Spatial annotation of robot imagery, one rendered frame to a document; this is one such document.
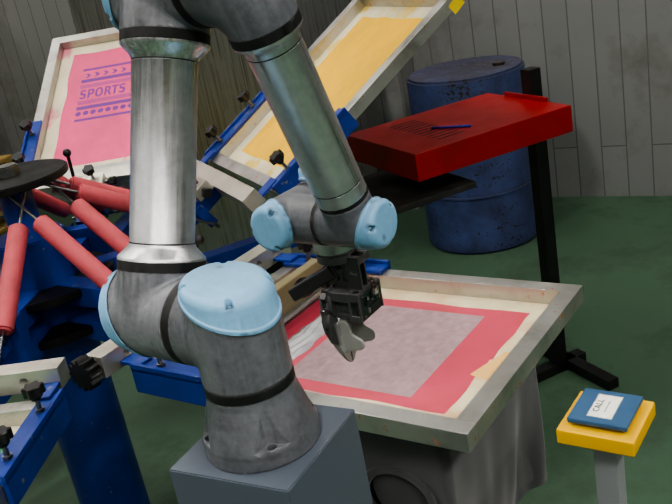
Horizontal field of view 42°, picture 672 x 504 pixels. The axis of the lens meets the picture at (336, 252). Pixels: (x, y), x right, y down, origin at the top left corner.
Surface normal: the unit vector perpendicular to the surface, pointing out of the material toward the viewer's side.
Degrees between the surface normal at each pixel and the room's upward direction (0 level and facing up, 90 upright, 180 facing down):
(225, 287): 8
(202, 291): 8
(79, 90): 32
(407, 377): 0
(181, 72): 87
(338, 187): 104
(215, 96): 90
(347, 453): 90
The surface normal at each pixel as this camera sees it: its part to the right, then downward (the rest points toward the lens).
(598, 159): -0.45, 0.40
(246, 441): -0.18, 0.08
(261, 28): 0.08, 0.54
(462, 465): 0.80, 0.09
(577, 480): -0.18, -0.92
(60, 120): -0.18, -0.58
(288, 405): 0.66, -0.18
